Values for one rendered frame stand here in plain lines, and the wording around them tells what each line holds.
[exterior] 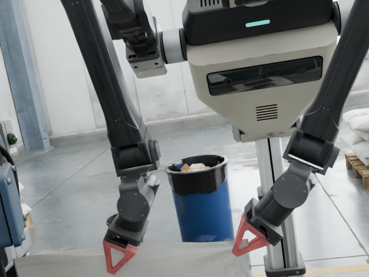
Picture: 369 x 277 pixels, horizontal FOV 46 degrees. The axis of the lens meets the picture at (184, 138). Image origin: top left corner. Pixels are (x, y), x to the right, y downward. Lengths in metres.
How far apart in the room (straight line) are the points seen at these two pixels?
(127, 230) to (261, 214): 0.26
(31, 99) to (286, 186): 8.95
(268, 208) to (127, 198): 0.25
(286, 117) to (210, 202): 1.85
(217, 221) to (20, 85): 7.09
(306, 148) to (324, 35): 0.44
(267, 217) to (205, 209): 2.27
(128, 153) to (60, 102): 8.76
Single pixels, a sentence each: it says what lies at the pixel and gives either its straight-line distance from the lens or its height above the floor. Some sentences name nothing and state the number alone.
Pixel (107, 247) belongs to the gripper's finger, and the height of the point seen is 1.08.
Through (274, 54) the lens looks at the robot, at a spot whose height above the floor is 1.38.
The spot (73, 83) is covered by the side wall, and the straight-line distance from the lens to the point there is 9.40.
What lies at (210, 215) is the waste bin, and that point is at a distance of 3.08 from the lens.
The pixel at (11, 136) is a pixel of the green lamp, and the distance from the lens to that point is 1.10.
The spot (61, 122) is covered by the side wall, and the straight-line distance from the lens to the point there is 9.61.
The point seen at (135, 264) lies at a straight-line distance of 0.88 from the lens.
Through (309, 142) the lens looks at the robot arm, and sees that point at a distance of 0.78.
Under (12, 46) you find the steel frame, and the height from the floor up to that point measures 2.21.
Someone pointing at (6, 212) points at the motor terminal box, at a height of 1.26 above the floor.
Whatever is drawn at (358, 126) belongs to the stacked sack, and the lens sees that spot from 4.13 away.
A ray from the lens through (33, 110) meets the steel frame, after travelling 9.55.
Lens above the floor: 1.40
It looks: 10 degrees down
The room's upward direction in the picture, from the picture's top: 9 degrees counter-clockwise
